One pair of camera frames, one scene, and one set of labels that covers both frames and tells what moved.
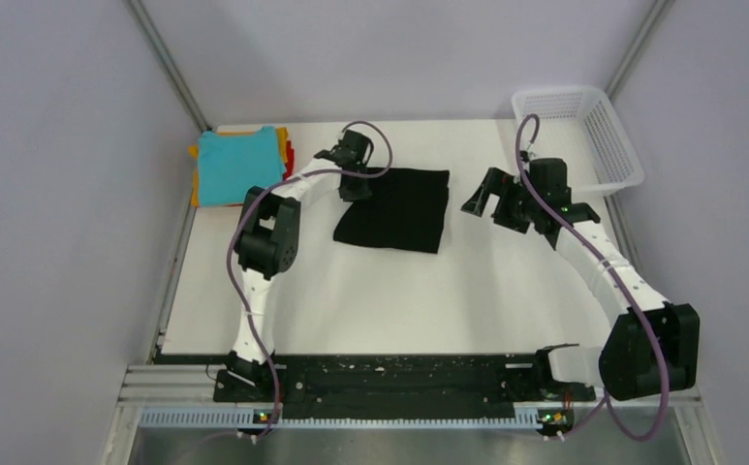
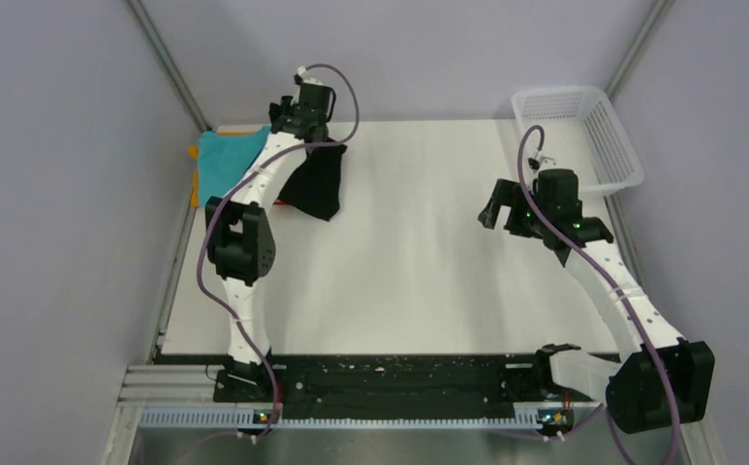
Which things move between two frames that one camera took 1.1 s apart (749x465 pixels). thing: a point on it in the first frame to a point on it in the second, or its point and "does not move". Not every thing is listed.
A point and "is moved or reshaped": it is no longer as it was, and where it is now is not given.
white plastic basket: (581, 127) does not move
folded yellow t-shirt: (282, 138) does not move
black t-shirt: (406, 211) is moved or reshaped
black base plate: (392, 387) does not move
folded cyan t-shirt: (232, 163) does not move
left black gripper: (359, 194) to (288, 107)
